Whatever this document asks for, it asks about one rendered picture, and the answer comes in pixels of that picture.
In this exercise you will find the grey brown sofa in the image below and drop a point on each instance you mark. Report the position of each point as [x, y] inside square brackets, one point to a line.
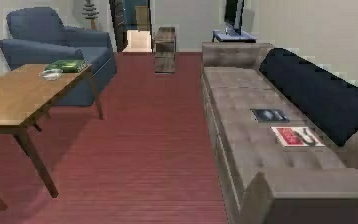
[253, 153]

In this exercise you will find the blue armchair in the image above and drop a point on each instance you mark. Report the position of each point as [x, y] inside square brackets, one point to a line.
[47, 43]

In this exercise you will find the dark blue magazine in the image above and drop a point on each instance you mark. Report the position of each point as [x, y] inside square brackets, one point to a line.
[270, 115]

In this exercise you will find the red and white magazine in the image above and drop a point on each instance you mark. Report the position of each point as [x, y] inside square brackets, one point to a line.
[295, 136]

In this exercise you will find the dark green house plant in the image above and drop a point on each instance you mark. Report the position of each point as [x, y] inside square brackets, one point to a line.
[90, 13]

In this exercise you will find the brown wooden cupboard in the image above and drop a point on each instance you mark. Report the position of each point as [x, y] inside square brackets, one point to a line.
[142, 17]

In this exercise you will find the brown wooden coffee table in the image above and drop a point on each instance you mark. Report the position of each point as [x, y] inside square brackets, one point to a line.
[20, 96]

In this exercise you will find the brown wooden shelf unit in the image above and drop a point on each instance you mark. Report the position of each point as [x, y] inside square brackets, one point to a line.
[165, 50]

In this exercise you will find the green book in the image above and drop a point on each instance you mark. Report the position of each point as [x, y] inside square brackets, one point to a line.
[67, 65]

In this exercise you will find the dark blue sofa cushion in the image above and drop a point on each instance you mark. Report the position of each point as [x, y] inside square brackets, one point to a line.
[317, 93]

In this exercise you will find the blue television stand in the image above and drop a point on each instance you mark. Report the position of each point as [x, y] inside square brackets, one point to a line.
[233, 36]

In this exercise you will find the black television set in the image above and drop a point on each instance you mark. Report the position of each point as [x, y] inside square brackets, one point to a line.
[233, 15]

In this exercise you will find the dark room door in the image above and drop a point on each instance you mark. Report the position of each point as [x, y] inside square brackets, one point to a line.
[117, 23]

